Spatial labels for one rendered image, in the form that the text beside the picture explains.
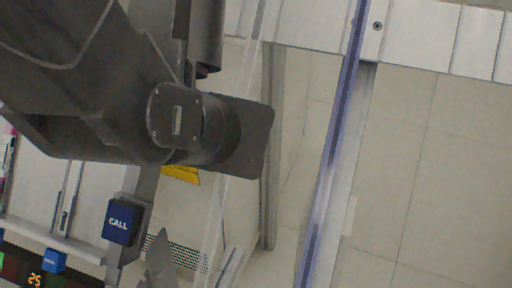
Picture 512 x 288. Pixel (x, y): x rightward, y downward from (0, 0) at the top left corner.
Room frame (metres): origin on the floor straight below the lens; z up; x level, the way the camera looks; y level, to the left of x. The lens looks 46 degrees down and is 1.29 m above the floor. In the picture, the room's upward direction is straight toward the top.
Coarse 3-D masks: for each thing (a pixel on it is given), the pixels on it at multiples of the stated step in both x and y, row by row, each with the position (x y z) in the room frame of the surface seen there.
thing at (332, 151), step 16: (368, 0) 0.44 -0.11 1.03; (352, 32) 0.42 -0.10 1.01; (352, 48) 0.41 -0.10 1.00; (352, 64) 0.40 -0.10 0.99; (352, 80) 0.39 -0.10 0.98; (336, 112) 0.36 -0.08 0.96; (336, 128) 0.35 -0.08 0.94; (336, 144) 0.34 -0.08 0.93; (336, 160) 0.33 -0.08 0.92; (320, 176) 0.32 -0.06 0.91; (320, 192) 0.31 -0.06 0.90; (320, 208) 0.29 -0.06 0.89; (320, 224) 0.28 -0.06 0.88; (320, 240) 0.27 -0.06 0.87; (304, 256) 0.26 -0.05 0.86; (304, 272) 0.25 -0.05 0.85
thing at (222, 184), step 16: (256, 0) 0.46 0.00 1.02; (256, 16) 0.45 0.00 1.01; (256, 32) 0.44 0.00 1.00; (256, 48) 0.43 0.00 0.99; (256, 64) 0.42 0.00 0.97; (240, 80) 0.40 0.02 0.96; (240, 96) 0.39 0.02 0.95; (224, 176) 0.33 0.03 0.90; (224, 192) 0.32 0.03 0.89; (224, 208) 0.31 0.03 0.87; (208, 224) 0.29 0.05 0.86; (208, 240) 0.28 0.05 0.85; (208, 256) 0.27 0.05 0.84; (208, 272) 0.26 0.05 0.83
